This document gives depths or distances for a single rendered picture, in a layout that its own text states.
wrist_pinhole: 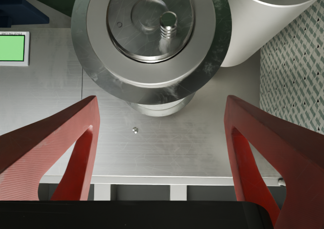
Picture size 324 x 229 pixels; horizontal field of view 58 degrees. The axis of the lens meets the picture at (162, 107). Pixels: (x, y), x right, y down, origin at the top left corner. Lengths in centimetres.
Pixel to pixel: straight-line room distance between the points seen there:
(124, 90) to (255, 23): 16
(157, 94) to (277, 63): 24
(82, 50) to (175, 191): 40
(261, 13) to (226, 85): 31
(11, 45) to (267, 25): 51
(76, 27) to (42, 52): 37
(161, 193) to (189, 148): 14
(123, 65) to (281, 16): 16
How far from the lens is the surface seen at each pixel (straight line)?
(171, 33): 24
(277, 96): 45
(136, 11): 27
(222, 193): 69
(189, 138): 59
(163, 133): 59
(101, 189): 62
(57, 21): 369
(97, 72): 27
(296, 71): 40
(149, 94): 26
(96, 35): 27
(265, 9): 30
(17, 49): 67
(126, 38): 25
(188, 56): 26
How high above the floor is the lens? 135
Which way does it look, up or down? 4 degrees down
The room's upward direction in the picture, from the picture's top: 179 degrees counter-clockwise
